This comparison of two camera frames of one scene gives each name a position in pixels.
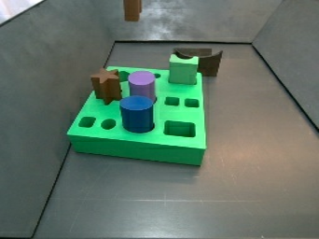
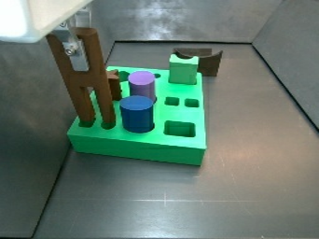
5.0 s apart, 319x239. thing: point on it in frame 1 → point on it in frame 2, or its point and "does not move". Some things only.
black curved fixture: (209, 59) does not move
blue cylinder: (138, 114) does not move
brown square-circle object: (133, 8) → (94, 78)
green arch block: (184, 70) does not move
